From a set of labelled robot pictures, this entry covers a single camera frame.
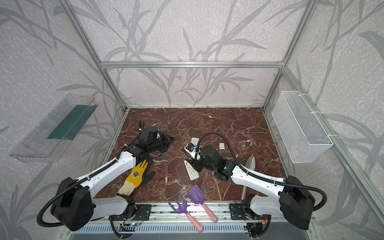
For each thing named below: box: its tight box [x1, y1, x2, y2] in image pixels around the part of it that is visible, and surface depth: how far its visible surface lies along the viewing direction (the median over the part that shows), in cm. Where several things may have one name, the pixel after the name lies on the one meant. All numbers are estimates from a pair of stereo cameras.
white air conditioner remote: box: [183, 160, 200, 181], surface depth 87 cm
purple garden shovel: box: [187, 184, 218, 223], surface depth 80 cm
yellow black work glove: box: [118, 159, 156, 197], surface depth 84 cm
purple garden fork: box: [168, 193, 203, 233], surface depth 76 cm
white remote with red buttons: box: [190, 137, 200, 146], surface depth 103 cm
